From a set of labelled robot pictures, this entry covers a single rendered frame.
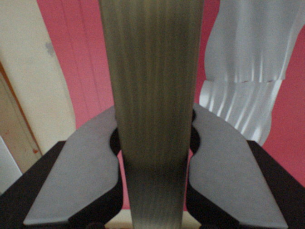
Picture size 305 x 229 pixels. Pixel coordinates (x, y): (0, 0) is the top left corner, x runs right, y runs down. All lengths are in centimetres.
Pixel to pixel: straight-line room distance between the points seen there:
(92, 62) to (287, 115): 20
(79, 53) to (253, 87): 16
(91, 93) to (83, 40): 5
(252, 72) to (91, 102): 15
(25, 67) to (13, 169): 10
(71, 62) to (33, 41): 3
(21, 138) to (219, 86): 20
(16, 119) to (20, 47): 7
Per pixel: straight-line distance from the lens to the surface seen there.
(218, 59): 17
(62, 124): 22
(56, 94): 20
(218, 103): 18
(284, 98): 21
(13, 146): 22
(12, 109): 22
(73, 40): 18
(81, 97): 19
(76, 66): 18
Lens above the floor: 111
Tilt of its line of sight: 59 degrees down
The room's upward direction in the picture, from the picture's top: 176 degrees counter-clockwise
